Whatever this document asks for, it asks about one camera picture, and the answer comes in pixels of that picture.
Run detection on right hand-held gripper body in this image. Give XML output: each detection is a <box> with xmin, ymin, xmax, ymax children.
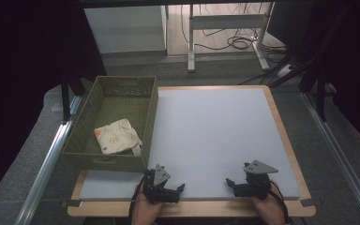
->
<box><xmin>243</xmin><ymin>159</ymin><xmax>279</xmax><ymax>201</ymax></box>

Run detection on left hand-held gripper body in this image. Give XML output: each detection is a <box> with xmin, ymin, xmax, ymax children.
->
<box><xmin>142</xmin><ymin>163</ymin><xmax>182</xmax><ymax>204</ymax></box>

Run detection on cream cloth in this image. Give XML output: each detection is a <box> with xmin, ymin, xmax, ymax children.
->
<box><xmin>94</xmin><ymin>118</ymin><xmax>143</xmax><ymax>157</ymax></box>

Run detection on green woven basket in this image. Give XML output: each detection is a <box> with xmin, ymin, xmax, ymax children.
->
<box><xmin>62</xmin><ymin>75</ymin><xmax>159</xmax><ymax>173</ymax></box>

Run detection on person's left hand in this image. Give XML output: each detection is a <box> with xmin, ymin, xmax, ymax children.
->
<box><xmin>130</xmin><ymin>184</ymin><xmax>165</xmax><ymax>225</ymax></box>

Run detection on person's right hand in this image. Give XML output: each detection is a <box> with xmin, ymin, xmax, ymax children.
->
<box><xmin>251</xmin><ymin>182</ymin><xmax>287</xmax><ymax>225</ymax></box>

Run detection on white foam mat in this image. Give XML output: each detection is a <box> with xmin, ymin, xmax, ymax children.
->
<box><xmin>78</xmin><ymin>87</ymin><xmax>303</xmax><ymax>202</ymax></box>

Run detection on grey tape strip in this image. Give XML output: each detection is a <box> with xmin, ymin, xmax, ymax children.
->
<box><xmin>299</xmin><ymin>198</ymin><xmax>317</xmax><ymax>208</ymax></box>
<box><xmin>60</xmin><ymin>200</ymin><xmax>84</xmax><ymax>208</ymax></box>

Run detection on white power strip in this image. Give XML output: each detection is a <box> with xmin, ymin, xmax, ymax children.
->
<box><xmin>275</xmin><ymin>63</ymin><xmax>295</xmax><ymax>79</ymax></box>

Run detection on black tripod stand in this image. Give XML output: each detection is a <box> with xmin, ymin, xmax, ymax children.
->
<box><xmin>237</xmin><ymin>3</ymin><xmax>351</xmax><ymax>123</ymax></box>

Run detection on black metal stand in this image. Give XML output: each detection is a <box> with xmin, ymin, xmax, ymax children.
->
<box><xmin>59</xmin><ymin>73</ymin><xmax>87</xmax><ymax>124</ymax></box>

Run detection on white cabinet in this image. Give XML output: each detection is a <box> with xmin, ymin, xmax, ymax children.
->
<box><xmin>83</xmin><ymin>5</ymin><xmax>167</xmax><ymax>54</ymax></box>

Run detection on right hand-held gripper black cable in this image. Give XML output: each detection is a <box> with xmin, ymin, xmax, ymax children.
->
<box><xmin>268</xmin><ymin>180</ymin><xmax>292</xmax><ymax>225</ymax></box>

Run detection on silver metal rail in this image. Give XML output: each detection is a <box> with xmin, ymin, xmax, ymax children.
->
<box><xmin>302</xmin><ymin>92</ymin><xmax>360</xmax><ymax>225</ymax></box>
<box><xmin>13</xmin><ymin>95</ymin><xmax>83</xmax><ymax>225</ymax></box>

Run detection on black floor cables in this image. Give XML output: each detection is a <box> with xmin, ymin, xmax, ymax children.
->
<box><xmin>180</xmin><ymin>3</ymin><xmax>289</xmax><ymax>55</ymax></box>

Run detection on white metal desk frame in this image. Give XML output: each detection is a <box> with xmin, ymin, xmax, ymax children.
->
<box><xmin>187</xmin><ymin>2</ymin><xmax>272</xmax><ymax>73</ymax></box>

